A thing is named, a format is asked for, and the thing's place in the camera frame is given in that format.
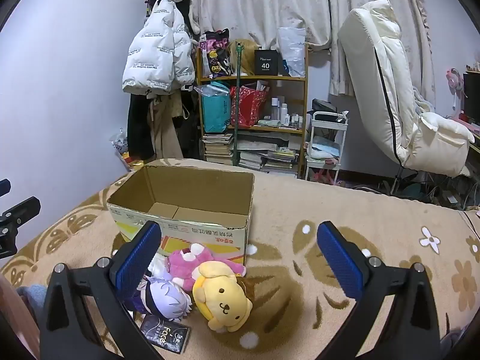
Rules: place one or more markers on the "folded blue white cloths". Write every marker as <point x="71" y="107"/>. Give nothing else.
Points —
<point x="322" y="148"/>

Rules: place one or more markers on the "black pink patterned bag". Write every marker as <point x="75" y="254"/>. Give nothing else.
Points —
<point x="215" y="56"/>

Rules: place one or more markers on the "white trolley cart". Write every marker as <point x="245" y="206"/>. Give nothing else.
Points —
<point x="322" y="117"/>

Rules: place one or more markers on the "wooden shelf unit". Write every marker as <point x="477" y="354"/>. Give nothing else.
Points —
<point x="251" y="78"/>

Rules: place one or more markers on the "white puffer jacket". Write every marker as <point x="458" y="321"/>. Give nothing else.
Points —
<point x="157" y="52"/>

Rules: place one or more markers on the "white plastic bag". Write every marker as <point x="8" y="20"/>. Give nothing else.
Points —
<point x="290" y="45"/>

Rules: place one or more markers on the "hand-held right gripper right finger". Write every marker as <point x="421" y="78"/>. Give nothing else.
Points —
<point x="337" y="262"/>

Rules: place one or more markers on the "teal paper bag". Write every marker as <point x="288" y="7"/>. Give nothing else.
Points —
<point x="215" y="112"/>

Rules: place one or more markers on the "green pole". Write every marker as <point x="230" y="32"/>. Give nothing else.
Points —
<point x="237" y="120"/>

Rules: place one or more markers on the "pink cat-ear headphones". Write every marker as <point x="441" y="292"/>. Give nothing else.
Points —
<point x="453" y="77"/>

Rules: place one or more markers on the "yellow dog plush toy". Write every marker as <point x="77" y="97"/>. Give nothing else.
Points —
<point x="221" y="300"/>

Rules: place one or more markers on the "pink white plush toy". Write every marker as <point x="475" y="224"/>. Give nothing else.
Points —
<point x="187" y="266"/>

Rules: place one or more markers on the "plastic bag of snacks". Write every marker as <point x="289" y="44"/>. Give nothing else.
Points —
<point x="122" y="146"/>

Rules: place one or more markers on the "pink soft toys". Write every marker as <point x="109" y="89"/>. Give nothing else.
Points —
<point x="324" y="176"/>

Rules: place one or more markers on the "purple white-haired plush doll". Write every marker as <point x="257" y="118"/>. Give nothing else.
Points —
<point x="168" y="300"/>

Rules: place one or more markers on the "beige long coat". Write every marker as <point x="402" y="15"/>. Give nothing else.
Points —
<point x="163" y="127"/>

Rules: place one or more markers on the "black monitor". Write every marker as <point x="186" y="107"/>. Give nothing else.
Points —
<point x="471" y="93"/>

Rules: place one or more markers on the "cream patterned curtain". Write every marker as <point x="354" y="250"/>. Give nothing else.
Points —
<point x="262" y="3"/>

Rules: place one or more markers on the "stack of books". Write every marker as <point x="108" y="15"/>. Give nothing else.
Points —
<point x="217" y="150"/>

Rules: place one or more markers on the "pile of magazines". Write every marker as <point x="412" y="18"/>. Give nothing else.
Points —
<point x="270" y="157"/>

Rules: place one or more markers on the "light blue cloth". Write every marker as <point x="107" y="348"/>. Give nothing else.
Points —
<point x="32" y="294"/>

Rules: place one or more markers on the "dark long coat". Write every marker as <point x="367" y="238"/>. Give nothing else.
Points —
<point x="138" y="127"/>

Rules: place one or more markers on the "black box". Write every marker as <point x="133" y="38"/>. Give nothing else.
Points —
<point x="270" y="63"/>

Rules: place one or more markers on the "red patterned gift bag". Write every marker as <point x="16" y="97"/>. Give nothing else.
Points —
<point x="247" y="108"/>

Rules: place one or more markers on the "clear plastic bag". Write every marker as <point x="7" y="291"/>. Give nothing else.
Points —
<point x="210" y="90"/>

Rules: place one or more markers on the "white recliner chair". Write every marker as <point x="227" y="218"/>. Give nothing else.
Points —
<point x="375" y="82"/>

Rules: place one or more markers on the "cardboard box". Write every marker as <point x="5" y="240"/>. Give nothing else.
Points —
<point x="187" y="187"/>

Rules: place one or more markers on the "beige floral blanket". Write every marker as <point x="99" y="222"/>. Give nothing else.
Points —
<point x="337" y="202"/>

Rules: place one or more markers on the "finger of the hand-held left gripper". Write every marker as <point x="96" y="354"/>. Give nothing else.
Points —
<point x="3" y="186"/>
<point x="22" y="208"/>

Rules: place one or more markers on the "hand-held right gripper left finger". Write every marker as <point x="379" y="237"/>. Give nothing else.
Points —
<point x="137" y="258"/>

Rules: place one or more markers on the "yellow wig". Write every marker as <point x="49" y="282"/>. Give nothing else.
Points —
<point x="247" y="60"/>

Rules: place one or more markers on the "black card packet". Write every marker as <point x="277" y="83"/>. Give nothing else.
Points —
<point x="161" y="335"/>

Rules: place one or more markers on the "row of white cosmetic bottles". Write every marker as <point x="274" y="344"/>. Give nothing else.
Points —
<point x="283" y="114"/>

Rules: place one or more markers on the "black pouch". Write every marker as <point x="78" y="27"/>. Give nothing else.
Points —
<point x="322" y="105"/>

